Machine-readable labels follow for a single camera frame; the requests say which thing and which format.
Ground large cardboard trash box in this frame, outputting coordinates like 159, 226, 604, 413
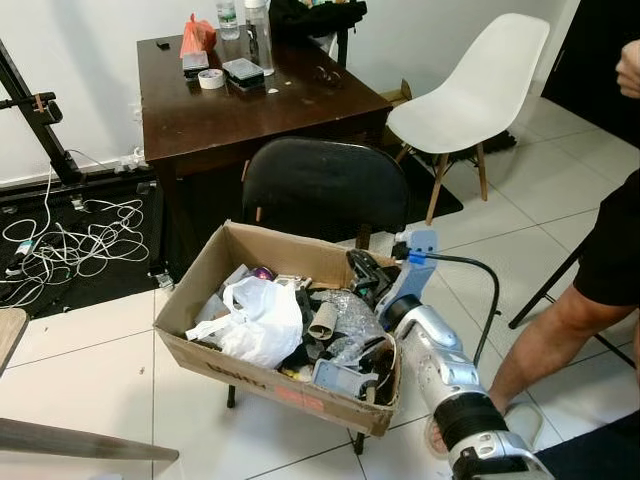
153, 220, 403, 438

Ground person's bare hand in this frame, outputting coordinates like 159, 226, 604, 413
617, 40, 640, 98

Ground clear crumpled plastic wrap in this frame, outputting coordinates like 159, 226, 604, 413
320, 290, 386, 366

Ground brown cardboard tube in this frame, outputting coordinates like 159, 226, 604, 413
305, 300, 341, 341

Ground black padded chair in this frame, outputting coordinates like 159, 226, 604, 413
225, 137, 411, 456

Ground grey blue flat pack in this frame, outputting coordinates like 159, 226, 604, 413
312, 360, 369, 399

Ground white plastic bag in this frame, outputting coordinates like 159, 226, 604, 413
185, 277, 304, 369

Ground black folding stool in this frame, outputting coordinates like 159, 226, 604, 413
510, 240, 636, 366

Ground small brown cardboard box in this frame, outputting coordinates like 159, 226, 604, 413
385, 80, 413, 106

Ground dark brown wooden table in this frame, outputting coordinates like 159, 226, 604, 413
138, 30, 393, 276

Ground white plastic shell chair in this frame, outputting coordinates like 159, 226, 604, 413
385, 13, 551, 226

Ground flat black case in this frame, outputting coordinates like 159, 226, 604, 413
222, 58, 266, 91
181, 52, 211, 73

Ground person in black shorts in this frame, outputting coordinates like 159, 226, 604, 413
430, 40, 640, 456

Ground white tape roll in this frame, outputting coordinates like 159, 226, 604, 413
197, 68, 225, 90

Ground tall clear water bottle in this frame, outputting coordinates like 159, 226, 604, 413
244, 0, 274, 76

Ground black fabric bag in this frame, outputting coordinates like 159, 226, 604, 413
268, 0, 368, 41

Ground white power strip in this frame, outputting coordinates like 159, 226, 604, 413
118, 150, 149, 171

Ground black floor mat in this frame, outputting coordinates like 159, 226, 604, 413
0, 165, 463, 321

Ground dark blue floor mat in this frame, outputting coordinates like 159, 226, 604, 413
540, 415, 640, 480

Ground short clear water bottle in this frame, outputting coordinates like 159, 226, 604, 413
217, 0, 242, 41

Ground orange plastic bag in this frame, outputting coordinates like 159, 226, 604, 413
180, 14, 217, 58

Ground black door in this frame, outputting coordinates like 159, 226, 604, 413
540, 0, 640, 146

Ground long brown wooden board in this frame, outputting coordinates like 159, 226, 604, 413
0, 417, 181, 463

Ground black metal stand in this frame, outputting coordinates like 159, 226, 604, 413
0, 38, 86, 186

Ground light wooden table corner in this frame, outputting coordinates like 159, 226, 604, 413
0, 308, 29, 376

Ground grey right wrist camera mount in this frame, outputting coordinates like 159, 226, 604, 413
385, 228, 439, 311

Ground white cable tangle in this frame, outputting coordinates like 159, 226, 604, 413
0, 165, 151, 306

